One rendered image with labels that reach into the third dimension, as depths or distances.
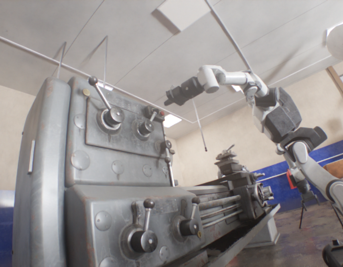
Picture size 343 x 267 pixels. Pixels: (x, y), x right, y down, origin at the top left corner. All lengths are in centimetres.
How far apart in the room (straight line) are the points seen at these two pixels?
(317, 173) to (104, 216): 119
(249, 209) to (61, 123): 144
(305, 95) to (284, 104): 464
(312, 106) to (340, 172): 197
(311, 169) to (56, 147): 132
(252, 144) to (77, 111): 541
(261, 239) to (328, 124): 393
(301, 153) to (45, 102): 135
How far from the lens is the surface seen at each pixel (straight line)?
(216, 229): 132
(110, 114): 71
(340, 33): 458
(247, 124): 597
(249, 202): 161
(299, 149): 128
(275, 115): 131
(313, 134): 134
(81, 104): 76
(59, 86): 76
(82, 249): 53
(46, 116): 68
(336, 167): 516
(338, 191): 129
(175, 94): 86
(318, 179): 132
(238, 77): 92
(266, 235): 269
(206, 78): 81
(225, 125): 624
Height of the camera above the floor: 72
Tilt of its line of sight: 22 degrees up
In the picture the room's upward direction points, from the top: 11 degrees counter-clockwise
